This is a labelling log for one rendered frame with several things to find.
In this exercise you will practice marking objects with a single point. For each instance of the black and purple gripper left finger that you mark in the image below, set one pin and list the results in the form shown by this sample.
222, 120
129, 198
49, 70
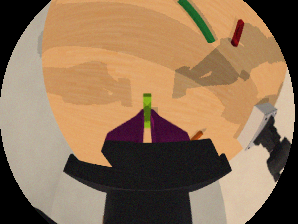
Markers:
131, 130

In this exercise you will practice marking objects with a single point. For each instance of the red rod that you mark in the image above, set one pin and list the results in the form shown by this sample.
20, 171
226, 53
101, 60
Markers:
237, 33

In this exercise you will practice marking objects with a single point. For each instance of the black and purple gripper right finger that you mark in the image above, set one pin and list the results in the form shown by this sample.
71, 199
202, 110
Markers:
164, 131

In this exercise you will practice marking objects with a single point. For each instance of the orange rod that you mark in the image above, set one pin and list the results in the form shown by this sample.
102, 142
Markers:
197, 135

